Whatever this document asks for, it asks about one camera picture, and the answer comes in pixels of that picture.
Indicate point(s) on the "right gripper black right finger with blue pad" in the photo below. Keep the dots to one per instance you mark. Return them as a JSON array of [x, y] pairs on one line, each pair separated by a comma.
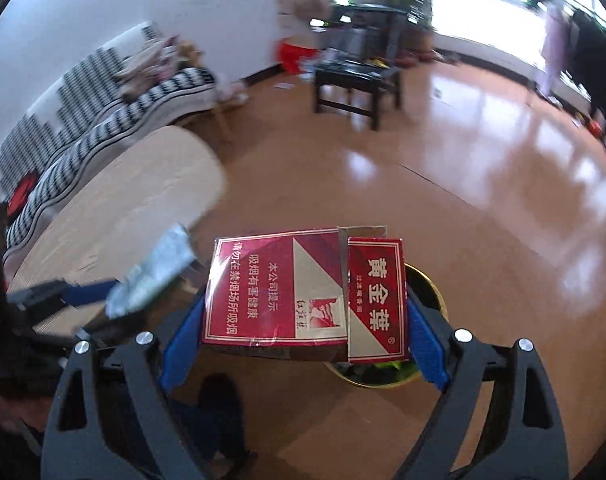
[[497, 416]]

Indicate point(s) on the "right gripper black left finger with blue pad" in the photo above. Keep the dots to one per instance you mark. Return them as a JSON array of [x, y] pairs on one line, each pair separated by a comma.
[[110, 416]]

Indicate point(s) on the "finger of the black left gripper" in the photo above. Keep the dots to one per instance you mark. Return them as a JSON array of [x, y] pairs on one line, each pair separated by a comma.
[[80, 295]]

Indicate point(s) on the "green silver box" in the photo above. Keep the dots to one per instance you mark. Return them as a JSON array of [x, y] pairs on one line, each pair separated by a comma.
[[148, 279]]

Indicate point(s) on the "red cigarette pack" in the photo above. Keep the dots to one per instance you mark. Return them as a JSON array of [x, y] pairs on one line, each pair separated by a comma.
[[328, 295]]

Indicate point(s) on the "person's left hand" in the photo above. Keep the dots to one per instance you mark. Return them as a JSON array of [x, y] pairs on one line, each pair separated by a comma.
[[15, 414]]

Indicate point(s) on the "red cloth on sofa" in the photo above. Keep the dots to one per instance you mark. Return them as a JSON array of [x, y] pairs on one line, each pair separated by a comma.
[[19, 197]]

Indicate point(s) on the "black white patterned sofa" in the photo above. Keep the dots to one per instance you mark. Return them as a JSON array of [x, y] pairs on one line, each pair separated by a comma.
[[80, 124]]

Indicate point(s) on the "clutter pile on sofa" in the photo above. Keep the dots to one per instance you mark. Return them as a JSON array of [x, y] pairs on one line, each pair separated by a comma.
[[159, 60]]

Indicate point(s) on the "red bucket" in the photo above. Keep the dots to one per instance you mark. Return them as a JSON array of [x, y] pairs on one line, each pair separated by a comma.
[[292, 51]]

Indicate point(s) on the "dark wooden side table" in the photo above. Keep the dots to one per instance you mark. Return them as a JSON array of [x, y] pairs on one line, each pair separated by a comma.
[[360, 46]]

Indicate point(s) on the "clothes drying rack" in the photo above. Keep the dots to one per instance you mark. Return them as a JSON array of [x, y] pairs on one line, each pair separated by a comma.
[[575, 45]]

